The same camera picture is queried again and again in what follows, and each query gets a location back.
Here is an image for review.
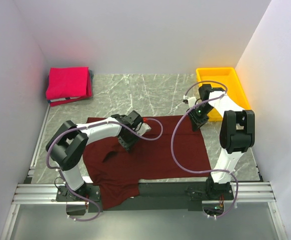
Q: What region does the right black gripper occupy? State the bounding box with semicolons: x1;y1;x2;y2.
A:
186;103;214;132

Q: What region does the aluminium rail frame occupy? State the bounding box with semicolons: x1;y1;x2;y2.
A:
0;156;287;240

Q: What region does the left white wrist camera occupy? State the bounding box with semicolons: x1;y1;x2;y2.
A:
135;117;151;136

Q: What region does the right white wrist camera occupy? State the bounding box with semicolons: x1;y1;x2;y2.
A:
182;95;197;108

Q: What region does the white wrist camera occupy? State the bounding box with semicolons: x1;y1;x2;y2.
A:
182;95;197;108
135;117;151;136

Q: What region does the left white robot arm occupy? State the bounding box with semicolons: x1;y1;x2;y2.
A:
45;110;151;201

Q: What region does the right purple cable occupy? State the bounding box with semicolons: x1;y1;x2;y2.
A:
170;79;239;219

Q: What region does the yellow plastic tray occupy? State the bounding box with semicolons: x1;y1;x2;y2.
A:
196;67;251;110

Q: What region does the black base beam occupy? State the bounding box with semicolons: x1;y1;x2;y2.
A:
55;181;234;217

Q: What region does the folded red striped t-shirt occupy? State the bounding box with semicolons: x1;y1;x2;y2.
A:
47;72;94;107

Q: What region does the folded pink t-shirt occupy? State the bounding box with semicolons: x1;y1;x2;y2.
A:
46;66;90;101

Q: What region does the dark red t-shirt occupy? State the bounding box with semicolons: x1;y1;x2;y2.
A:
83;115;211;204

